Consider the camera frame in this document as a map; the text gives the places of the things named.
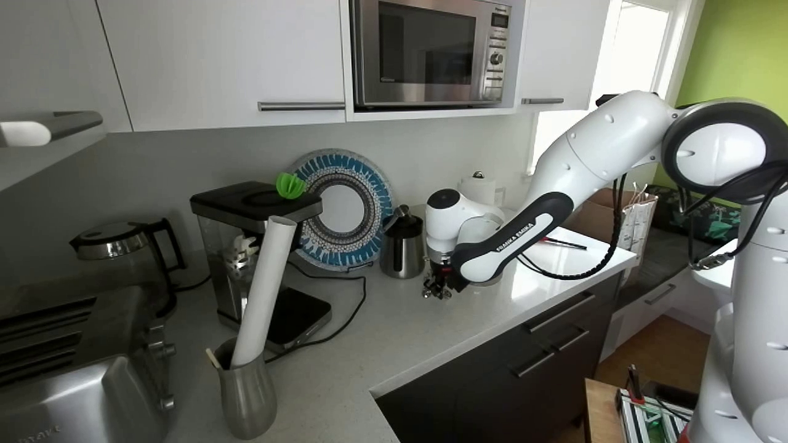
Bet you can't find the silver drawer handle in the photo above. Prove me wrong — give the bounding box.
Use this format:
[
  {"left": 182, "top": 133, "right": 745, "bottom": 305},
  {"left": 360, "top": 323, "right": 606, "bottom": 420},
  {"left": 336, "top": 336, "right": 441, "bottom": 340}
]
[
  {"left": 523, "top": 291, "right": 597, "bottom": 336},
  {"left": 509, "top": 326, "right": 594, "bottom": 382}
]

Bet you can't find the wooden crate with tools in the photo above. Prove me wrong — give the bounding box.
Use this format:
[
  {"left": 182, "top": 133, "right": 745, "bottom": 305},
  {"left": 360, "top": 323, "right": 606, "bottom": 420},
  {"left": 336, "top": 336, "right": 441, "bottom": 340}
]
[{"left": 581, "top": 364, "right": 701, "bottom": 443}]

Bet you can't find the long silver cabinet handle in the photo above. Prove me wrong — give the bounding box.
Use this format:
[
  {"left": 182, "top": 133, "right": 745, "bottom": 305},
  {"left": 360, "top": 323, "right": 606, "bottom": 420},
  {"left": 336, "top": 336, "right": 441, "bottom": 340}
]
[{"left": 255, "top": 99, "right": 346, "bottom": 115}]

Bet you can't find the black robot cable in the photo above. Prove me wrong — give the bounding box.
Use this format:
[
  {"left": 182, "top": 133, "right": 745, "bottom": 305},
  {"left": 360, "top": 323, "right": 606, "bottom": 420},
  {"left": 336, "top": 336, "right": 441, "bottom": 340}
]
[{"left": 516, "top": 171, "right": 632, "bottom": 282}]

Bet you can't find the dark grey drawer cabinet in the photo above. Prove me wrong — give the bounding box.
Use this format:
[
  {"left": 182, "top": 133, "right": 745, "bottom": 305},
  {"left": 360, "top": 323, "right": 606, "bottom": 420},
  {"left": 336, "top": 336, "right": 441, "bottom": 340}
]
[{"left": 374, "top": 273, "right": 624, "bottom": 443}]

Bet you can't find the silver metal toaster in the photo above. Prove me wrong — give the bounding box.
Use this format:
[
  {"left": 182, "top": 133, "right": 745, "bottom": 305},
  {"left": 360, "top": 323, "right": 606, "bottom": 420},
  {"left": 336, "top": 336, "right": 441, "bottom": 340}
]
[{"left": 0, "top": 279, "right": 179, "bottom": 443}]

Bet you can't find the silver electric kettle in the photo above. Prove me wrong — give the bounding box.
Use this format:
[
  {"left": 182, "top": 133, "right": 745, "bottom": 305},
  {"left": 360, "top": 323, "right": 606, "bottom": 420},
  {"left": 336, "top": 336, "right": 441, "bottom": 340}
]
[{"left": 69, "top": 213, "right": 187, "bottom": 320}]

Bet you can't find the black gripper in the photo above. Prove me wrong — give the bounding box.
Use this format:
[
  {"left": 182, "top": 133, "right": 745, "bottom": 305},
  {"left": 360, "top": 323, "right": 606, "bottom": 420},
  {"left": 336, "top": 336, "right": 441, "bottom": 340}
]
[{"left": 421, "top": 251, "right": 473, "bottom": 300}]

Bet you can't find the green plastic object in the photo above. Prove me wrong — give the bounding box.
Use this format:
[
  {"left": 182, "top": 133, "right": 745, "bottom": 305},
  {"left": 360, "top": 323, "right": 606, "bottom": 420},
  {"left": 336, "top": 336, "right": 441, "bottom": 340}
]
[{"left": 272, "top": 169, "right": 309, "bottom": 201}]

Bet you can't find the wide white cabinet door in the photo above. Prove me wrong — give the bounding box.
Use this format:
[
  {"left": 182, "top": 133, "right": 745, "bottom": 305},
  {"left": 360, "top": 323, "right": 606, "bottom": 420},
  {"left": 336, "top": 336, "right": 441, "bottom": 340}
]
[{"left": 95, "top": 0, "right": 350, "bottom": 136}]

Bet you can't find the black coffee machine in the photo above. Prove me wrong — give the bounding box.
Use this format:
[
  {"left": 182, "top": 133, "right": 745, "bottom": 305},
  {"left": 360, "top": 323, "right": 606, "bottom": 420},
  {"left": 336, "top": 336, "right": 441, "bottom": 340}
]
[{"left": 190, "top": 180, "right": 335, "bottom": 352}]

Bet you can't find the stainless steel microwave oven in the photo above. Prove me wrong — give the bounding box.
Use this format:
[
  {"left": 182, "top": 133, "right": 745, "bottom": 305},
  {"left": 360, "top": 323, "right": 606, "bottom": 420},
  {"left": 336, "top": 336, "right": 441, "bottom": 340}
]
[{"left": 350, "top": 0, "right": 527, "bottom": 112}]

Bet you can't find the white cabinet door with shelf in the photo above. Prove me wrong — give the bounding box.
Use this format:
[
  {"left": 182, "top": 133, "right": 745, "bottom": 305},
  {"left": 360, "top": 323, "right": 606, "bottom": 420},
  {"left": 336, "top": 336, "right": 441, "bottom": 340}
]
[{"left": 0, "top": 0, "right": 132, "bottom": 197}]

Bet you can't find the black power cable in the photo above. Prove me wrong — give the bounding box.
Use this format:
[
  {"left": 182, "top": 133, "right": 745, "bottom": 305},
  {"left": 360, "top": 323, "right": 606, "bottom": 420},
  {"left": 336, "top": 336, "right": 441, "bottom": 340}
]
[{"left": 265, "top": 271, "right": 371, "bottom": 364}]

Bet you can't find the narrow white cabinet door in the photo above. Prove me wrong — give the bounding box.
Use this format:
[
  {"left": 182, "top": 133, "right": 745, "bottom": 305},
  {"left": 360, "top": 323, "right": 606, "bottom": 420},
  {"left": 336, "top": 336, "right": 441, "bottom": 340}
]
[{"left": 516, "top": 0, "right": 612, "bottom": 112}]

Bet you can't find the metal utensil holder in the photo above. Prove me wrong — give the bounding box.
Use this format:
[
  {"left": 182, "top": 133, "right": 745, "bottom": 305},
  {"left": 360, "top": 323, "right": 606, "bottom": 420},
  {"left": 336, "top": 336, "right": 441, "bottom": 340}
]
[{"left": 212, "top": 340, "right": 281, "bottom": 443}]

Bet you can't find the white paper roll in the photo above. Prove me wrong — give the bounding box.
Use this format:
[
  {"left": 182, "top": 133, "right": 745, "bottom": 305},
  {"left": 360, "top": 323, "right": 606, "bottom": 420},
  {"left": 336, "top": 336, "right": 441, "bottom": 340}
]
[{"left": 228, "top": 213, "right": 299, "bottom": 369}]

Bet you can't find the blue ring-shaped object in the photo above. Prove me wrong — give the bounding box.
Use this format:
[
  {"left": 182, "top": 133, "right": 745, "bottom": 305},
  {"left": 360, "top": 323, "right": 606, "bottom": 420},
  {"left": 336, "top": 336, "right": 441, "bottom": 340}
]
[{"left": 287, "top": 147, "right": 399, "bottom": 275}]

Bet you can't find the white object on shelf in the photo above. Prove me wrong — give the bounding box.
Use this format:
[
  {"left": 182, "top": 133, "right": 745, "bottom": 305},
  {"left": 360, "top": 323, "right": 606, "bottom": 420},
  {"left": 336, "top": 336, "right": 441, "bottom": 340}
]
[{"left": 0, "top": 121, "right": 53, "bottom": 149}]

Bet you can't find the dark metal mug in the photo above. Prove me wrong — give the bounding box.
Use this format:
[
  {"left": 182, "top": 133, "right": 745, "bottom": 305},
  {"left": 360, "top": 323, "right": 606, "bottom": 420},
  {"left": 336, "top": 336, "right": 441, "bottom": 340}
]
[{"left": 376, "top": 204, "right": 429, "bottom": 282}]

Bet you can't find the dark patterned cloth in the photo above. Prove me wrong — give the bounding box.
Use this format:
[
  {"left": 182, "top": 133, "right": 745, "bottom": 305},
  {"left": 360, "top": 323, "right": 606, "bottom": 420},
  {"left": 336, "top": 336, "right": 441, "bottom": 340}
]
[{"left": 651, "top": 190, "right": 743, "bottom": 240}]

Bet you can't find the white side table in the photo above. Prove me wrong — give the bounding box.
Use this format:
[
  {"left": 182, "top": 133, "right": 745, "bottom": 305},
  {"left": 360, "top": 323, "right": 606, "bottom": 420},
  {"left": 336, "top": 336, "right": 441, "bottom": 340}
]
[{"left": 692, "top": 238, "right": 743, "bottom": 295}]

